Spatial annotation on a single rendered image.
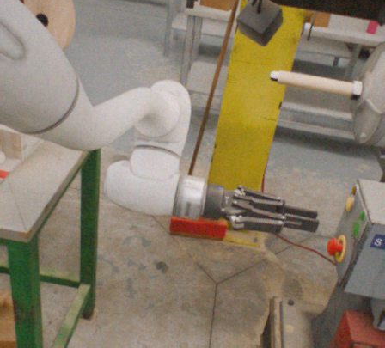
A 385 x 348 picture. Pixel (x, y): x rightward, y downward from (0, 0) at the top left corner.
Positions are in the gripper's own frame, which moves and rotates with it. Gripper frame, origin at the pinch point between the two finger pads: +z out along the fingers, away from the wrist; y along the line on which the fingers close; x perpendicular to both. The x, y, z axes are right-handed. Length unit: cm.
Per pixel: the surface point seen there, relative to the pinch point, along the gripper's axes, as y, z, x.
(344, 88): -30.4, 7.9, 18.6
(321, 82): -30.7, 2.4, 19.0
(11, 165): -16, -71, -13
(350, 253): 0.8, 12.0, -5.9
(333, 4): -47, 3, 34
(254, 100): -119, -6, -26
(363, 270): 3.1, 15.0, -7.5
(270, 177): -185, 20, -107
